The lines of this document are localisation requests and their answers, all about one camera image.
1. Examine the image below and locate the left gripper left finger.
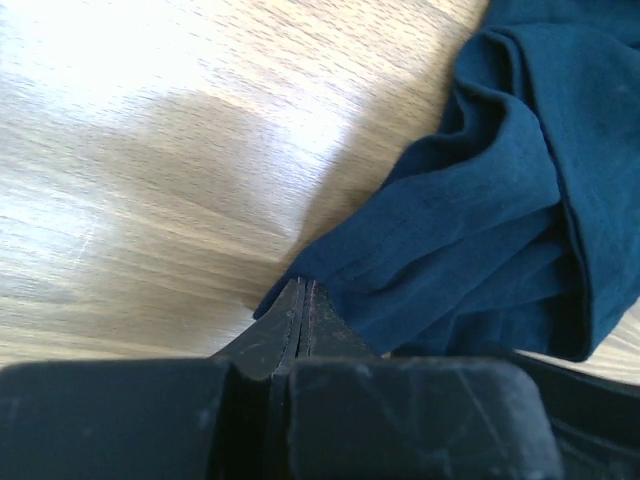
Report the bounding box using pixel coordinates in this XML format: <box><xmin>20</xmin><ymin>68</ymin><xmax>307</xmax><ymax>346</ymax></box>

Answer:
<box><xmin>211</xmin><ymin>279</ymin><xmax>305</xmax><ymax>380</ymax></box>

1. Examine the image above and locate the navy blue tank top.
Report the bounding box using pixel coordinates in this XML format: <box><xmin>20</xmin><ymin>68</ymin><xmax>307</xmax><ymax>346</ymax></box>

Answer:
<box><xmin>284</xmin><ymin>1</ymin><xmax>639</xmax><ymax>361</ymax></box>

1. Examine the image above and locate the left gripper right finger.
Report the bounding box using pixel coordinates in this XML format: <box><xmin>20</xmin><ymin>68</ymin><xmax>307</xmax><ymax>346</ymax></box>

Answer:
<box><xmin>297</xmin><ymin>278</ymin><xmax>376</xmax><ymax>358</ymax></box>

